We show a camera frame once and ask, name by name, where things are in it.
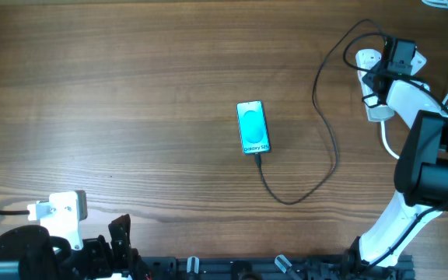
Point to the blue Galaxy smartphone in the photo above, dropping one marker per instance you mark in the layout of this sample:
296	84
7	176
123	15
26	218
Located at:
253	128

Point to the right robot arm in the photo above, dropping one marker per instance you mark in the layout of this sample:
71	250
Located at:
421	172

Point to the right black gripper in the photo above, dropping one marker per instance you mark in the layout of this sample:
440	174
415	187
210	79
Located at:
374	78

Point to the white power strip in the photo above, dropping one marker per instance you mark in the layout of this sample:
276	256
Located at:
367	58

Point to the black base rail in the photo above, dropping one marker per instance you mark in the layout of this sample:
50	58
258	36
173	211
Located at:
323	267

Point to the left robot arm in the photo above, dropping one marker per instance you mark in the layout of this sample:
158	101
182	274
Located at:
30	252

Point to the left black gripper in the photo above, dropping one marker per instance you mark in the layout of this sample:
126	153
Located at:
103	263

